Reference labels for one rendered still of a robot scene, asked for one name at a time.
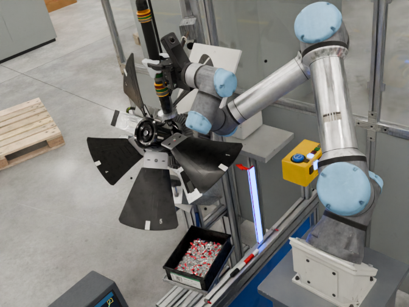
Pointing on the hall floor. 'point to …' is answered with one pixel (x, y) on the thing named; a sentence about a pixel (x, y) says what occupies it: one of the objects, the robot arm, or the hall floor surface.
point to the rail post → (314, 217)
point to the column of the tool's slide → (195, 17)
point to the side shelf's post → (258, 191)
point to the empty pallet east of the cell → (27, 131)
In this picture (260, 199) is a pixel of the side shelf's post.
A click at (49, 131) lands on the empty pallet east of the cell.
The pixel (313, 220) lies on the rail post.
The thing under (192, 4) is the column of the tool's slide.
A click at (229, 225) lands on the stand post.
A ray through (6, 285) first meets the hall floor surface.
